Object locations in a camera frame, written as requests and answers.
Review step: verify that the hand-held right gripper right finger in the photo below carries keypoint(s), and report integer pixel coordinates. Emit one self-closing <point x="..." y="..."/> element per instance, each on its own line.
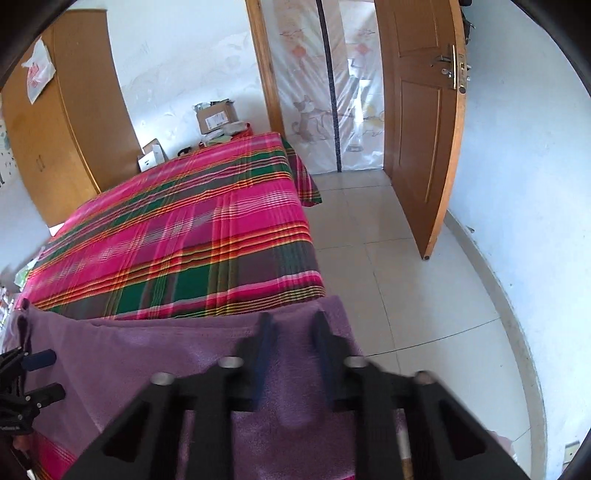
<point x="323" y="369"/>

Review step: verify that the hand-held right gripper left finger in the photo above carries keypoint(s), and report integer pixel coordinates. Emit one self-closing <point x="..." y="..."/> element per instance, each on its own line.
<point x="263" y="364"/>

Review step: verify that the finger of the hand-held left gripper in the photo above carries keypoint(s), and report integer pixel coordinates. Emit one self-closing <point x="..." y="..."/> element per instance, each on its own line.
<point x="48" y="395"/>
<point x="39" y="360"/>

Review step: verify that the purple fleece pants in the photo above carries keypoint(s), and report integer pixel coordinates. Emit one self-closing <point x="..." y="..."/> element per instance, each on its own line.
<point x="138" y="360"/>

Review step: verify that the shelf of small bottles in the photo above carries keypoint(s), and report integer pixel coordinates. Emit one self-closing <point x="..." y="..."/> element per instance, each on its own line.
<point x="9" y="295"/>

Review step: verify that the plaid bed sheet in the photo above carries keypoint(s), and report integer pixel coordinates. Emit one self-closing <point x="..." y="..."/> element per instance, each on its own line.
<point x="184" y="230"/>

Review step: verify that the wooden wardrobe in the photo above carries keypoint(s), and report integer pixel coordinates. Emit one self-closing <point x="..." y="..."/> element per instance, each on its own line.
<point x="69" y="138"/>

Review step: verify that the small black object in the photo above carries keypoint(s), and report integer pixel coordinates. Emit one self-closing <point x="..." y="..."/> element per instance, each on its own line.
<point x="185" y="150"/>

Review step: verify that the white box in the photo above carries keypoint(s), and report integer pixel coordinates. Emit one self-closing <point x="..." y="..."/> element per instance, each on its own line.
<point x="152" y="157"/>

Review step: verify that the brown cardboard box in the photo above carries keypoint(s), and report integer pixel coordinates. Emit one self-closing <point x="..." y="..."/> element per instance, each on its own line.
<point x="217" y="115"/>

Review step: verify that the wooden door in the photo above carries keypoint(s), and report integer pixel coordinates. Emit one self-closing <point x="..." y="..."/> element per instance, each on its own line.
<point x="420" y="115"/>

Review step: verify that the printed door curtain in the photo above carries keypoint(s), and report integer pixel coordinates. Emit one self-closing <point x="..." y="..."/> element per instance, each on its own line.
<point x="323" y="92"/>

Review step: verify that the white plastic bag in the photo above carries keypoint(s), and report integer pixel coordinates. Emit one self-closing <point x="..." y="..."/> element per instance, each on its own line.
<point x="39" y="71"/>

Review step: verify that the wooden door frame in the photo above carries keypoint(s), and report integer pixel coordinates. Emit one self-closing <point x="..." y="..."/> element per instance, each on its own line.
<point x="265" y="64"/>

